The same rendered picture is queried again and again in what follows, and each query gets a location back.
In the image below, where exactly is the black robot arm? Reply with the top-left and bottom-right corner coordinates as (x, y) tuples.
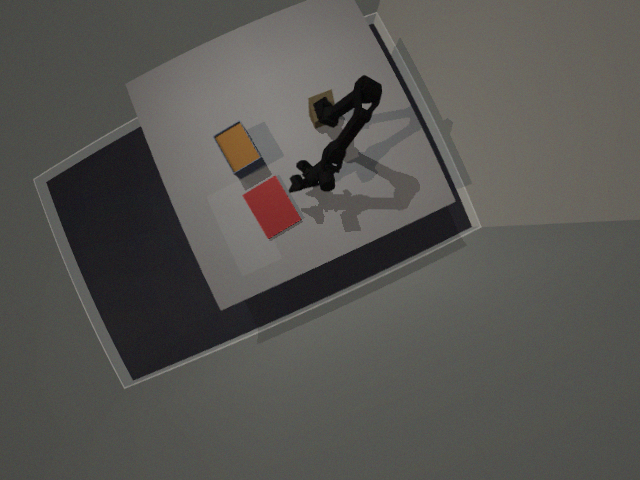
(296, 75), (382, 191)

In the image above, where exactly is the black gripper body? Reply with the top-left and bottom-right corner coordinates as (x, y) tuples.
(289, 166), (320, 191)

